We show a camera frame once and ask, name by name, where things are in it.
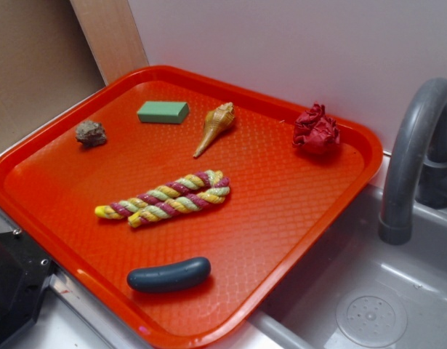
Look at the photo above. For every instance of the multicolour twisted rope toy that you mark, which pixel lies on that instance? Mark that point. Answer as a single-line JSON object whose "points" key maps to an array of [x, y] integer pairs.
{"points": [[188, 194]]}

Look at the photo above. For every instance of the light wooden board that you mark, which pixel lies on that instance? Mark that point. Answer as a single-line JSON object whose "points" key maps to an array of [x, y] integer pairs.
{"points": [[112, 36]]}

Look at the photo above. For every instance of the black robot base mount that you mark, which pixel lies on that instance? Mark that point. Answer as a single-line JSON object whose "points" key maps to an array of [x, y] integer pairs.
{"points": [[25, 272]]}

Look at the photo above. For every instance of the grey plastic sink basin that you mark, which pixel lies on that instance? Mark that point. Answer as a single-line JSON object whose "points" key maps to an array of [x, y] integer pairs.
{"points": [[352, 290]]}

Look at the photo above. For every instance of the tan spiral seashell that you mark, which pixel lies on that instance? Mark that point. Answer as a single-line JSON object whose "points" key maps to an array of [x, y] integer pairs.
{"points": [[217, 121]]}

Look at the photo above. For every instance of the dark green plastic pickle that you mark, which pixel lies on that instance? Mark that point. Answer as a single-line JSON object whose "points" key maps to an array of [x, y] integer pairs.
{"points": [[170, 278]]}

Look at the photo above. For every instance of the green rectangular block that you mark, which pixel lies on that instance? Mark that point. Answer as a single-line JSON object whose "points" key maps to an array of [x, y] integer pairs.
{"points": [[163, 112]]}

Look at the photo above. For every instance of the grey toy faucet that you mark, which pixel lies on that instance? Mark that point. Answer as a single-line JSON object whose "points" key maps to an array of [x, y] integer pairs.
{"points": [[417, 172]]}

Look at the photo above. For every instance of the crumpled red paper ball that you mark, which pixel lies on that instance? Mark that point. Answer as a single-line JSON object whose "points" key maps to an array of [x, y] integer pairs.
{"points": [[315, 132]]}

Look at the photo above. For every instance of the orange plastic tray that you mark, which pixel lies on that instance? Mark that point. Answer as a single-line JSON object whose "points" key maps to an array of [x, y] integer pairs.
{"points": [[281, 199]]}

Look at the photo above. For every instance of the grey brown rock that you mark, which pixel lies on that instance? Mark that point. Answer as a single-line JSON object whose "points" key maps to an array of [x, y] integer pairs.
{"points": [[91, 134]]}

